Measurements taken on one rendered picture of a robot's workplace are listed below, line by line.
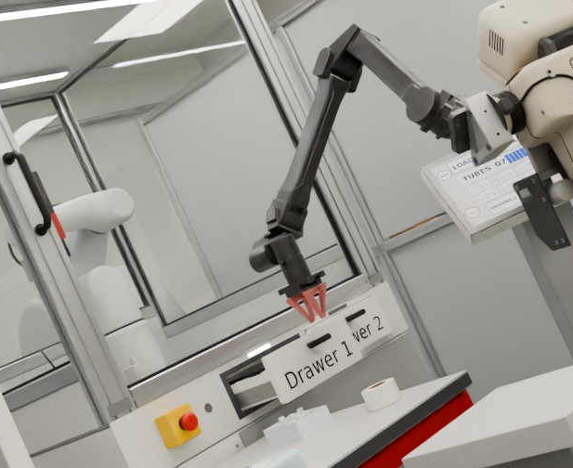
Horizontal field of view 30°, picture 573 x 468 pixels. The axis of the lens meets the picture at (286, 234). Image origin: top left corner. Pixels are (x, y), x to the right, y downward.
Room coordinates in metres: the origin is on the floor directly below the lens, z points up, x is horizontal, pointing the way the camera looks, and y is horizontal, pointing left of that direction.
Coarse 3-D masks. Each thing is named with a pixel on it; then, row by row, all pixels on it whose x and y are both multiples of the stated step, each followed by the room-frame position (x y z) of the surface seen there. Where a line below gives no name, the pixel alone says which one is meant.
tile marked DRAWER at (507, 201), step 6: (510, 192) 3.01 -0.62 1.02; (498, 198) 3.00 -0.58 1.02; (504, 198) 3.00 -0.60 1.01; (510, 198) 2.99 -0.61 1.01; (516, 198) 2.99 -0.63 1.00; (486, 204) 3.00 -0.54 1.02; (492, 204) 2.99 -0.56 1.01; (498, 204) 2.99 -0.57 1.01; (504, 204) 2.98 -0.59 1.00; (510, 204) 2.98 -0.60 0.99; (492, 210) 2.98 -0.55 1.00; (498, 210) 2.97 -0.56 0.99
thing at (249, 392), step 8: (256, 376) 2.38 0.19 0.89; (264, 376) 2.36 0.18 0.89; (232, 384) 2.45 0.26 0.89; (240, 384) 2.42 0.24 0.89; (248, 384) 2.40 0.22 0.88; (256, 384) 2.38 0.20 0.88; (264, 384) 2.36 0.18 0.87; (272, 384) 2.35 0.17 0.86; (240, 392) 2.42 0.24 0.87; (248, 392) 2.40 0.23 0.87; (256, 392) 2.39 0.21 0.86; (264, 392) 2.37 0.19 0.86; (272, 392) 2.36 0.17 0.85; (240, 400) 2.43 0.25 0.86; (248, 400) 2.41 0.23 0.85; (256, 400) 2.39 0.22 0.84; (264, 400) 2.38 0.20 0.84
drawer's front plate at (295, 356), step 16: (336, 320) 2.50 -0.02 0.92; (304, 336) 2.42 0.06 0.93; (336, 336) 2.49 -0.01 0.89; (352, 336) 2.53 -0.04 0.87; (272, 352) 2.35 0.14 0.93; (288, 352) 2.36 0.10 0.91; (304, 352) 2.40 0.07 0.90; (320, 352) 2.44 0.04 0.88; (336, 352) 2.47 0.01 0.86; (352, 352) 2.51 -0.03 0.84; (272, 368) 2.32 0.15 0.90; (288, 368) 2.35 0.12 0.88; (320, 368) 2.42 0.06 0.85; (336, 368) 2.45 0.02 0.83; (288, 384) 2.33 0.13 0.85; (304, 384) 2.37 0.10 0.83; (288, 400) 2.32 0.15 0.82
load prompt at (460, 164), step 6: (516, 138) 3.13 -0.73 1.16; (516, 144) 3.12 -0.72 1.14; (504, 150) 3.11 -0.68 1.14; (462, 156) 3.13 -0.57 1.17; (468, 156) 3.12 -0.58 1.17; (450, 162) 3.12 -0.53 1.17; (456, 162) 3.12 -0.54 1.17; (462, 162) 3.11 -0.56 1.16; (468, 162) 3.11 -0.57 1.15; (450, 168) 3.11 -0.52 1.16; (456, 168) 3.10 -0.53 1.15; (462, 168) 3.10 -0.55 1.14
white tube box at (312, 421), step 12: (324, 408) 2.15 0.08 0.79; (288, 420) 2.19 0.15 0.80; (300, 420) 2.11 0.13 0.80; (312, 420) 2.13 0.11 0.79; (324, 420) 2.15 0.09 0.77; (264, 432) 2.20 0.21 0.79; (276, 432) 2.17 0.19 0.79; (288, 432) 2.14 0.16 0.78; (300, 432) 2.11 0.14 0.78; (312, 432) 2.12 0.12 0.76; (276, 444) 2.18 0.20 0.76
